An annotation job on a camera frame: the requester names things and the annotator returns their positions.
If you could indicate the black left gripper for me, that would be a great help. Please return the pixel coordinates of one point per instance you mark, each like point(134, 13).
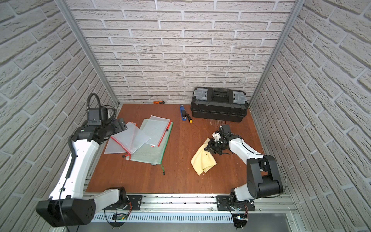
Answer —
point(116, 126)

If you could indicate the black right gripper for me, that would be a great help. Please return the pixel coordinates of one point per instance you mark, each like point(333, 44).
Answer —
point(210, 147)

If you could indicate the red zip mesh document bag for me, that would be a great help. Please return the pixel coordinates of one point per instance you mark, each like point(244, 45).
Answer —
point(113, 147)

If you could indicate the yellow wiping cloth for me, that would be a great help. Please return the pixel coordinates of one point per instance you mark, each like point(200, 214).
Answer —
point(203, 160)

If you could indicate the white red zip document bag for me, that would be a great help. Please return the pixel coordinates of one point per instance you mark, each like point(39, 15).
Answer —
point(131, 139)

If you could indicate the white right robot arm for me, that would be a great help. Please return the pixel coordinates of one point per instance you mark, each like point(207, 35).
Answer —
point(263, 179)

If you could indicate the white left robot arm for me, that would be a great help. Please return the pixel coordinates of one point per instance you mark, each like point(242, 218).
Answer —
point(66, 205)

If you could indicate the green zip mesh document bag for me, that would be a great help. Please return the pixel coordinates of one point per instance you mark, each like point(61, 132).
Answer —
point(152, 155)

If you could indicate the yellow black screwdriver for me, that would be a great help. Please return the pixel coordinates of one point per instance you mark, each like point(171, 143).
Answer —
point(189, 118)

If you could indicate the black plastic toolbox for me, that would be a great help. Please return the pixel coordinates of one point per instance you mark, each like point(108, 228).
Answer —
point(219, 104)

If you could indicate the blue utility knife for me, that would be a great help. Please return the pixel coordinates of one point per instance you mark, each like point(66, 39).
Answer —
point(183, 113)

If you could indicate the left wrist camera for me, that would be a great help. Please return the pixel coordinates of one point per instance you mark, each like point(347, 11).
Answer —
point(101, 115)

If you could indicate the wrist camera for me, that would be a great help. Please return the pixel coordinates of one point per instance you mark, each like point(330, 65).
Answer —
point(222, 133)
point(101, 115)

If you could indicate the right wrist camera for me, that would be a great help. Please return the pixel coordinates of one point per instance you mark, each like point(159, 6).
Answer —
point(222, 133)

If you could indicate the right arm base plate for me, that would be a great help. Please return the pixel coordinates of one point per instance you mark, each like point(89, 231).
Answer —
point(227, 202)

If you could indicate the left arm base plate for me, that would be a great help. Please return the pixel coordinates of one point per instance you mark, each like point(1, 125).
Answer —
point(130, 202)

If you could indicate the aluminium front rail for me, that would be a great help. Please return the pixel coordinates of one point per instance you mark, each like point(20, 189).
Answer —
point(206, 203)

